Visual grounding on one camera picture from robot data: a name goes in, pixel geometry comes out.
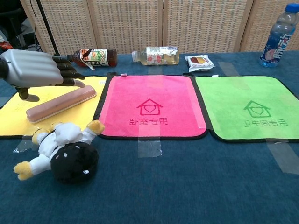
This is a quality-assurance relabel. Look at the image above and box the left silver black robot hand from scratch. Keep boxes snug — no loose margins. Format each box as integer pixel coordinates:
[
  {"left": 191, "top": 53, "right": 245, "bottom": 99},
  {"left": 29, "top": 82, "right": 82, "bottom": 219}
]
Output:
[{"left": 0, "top": 49, "right": 86, "bottom": 102}]

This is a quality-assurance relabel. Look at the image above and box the pink rectangular case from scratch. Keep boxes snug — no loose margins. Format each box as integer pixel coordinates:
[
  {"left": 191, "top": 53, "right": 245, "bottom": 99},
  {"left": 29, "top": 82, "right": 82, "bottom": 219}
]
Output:
[{"left": 26, "top": 84, "right": 97, "bottom": 124}]

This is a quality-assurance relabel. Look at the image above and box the yellow microfibre cloth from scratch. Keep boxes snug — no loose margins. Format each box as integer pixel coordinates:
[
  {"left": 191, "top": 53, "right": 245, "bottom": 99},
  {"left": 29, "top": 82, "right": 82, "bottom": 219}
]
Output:
[{"left": 0, "top": 75, "right": 108, "bottom": 138}]

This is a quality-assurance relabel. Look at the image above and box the pink microfibre cloth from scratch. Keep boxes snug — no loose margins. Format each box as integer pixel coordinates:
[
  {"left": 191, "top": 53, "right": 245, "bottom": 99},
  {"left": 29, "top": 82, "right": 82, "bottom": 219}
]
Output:
[{"left": 94, "top": 74, "right": 208, "bottom": 140}]

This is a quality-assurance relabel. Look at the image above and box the green microfibre cloth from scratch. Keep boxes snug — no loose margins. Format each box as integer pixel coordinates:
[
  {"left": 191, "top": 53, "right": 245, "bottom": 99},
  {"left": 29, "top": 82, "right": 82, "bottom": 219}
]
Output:
[{"left": 195, "top": 75, "right": 299, "bottom": 142}]

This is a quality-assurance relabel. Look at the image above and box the black tripod stand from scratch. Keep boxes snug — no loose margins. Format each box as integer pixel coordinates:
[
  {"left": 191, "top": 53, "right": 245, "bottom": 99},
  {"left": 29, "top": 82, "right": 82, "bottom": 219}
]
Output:
[{"left": 36, "top": 0, "right": 62, "bottom": 58}]

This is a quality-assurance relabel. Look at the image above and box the woven folding screen panel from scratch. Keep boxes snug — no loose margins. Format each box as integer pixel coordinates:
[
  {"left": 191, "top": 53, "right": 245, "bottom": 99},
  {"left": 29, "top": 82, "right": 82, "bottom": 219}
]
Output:
[
  {"left": 87, "top": 0, "right": 164, "bottom": 54},
  {"left": 163, "top": 0, "right": 254, "bottom": 54},
  {"left": 20, "top": 0, "right": 98, "bottom": 56},
  {"left": 240, "top": 0, "right": 299, "bottom": 52}
]

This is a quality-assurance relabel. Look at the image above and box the dark tea bottle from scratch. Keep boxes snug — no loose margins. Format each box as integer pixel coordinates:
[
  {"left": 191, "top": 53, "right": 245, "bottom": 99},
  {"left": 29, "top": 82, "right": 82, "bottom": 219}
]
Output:
[{"left": 66, "top": 48, "right": 118, "bottom": 70}]

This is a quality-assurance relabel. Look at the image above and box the black white plush toy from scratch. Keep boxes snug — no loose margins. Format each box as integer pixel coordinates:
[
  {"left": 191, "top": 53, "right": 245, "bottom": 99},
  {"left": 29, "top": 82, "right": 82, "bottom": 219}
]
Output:
[{"left": 13, "top": 119, "right": 106, "bottom": 184}]

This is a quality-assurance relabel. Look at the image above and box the pale yellow drink bottle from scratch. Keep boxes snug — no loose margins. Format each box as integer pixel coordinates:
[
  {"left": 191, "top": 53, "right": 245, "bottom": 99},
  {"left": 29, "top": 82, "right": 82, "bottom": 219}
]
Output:
[{"left": 132, "top": 46, "right": 180, "bottom": 66}]

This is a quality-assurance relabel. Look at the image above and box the clear tape piece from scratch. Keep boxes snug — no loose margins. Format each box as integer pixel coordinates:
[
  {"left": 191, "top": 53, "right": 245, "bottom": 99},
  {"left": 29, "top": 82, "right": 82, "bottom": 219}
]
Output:
[
  {"left": 218, "top": 61, "right": 241, "bottom": 77},
  {"left": 137, "top": 137, "right": 163, "bottom": 158},
  {"left": 267, "top": 139, "right": 299, "bottom": 175}
]

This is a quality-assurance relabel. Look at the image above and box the white snack packet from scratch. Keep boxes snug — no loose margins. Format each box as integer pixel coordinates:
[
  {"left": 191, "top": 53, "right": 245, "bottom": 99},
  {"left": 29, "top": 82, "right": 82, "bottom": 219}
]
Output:
[{"left": 185, "top": 55, "right": 216, "bottom": 72}]

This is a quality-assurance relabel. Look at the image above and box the blue felt table cover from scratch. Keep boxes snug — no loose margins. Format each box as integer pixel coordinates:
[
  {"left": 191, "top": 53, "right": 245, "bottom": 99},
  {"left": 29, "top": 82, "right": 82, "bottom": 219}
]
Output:
[{"left": 0, "top": 50, "right": 299, "bottom": 224}]

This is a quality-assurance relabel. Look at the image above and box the blue sports drink bottle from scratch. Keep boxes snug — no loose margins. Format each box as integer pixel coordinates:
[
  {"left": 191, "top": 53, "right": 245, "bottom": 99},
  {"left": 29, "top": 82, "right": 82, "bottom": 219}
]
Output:
[{"left": 259, "top": 3, "right": 299, "bottom": 68}]

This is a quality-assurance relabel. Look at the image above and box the black floor cable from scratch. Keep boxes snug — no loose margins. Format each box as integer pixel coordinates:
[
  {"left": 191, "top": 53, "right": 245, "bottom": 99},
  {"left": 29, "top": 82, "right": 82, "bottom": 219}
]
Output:
[{"left": 31, "top": 0, "right": 40, "bottom": 51}]

